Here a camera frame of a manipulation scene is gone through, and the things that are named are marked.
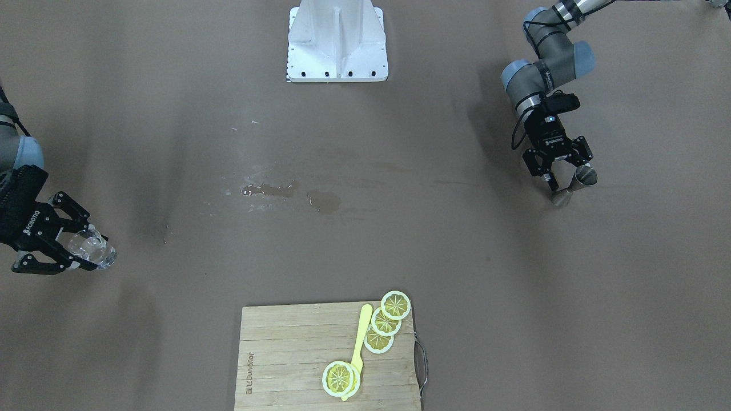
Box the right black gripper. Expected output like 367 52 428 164
1 166 98 275

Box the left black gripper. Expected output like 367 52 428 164
523 111 593 192

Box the steel measuring jigger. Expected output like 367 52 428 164
551 164 598 208

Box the clear glass shaker cup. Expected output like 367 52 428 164
68 228 117 269

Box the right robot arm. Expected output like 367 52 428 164
1 91 101 275

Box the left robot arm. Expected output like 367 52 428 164
501 1 610 193

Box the wooden cutting board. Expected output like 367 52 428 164
233 301 423 410

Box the lemon slice on spoon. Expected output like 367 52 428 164
322 361 362 401

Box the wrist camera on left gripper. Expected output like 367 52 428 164
540 90 581 115

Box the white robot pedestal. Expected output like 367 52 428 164
286 1 389 83

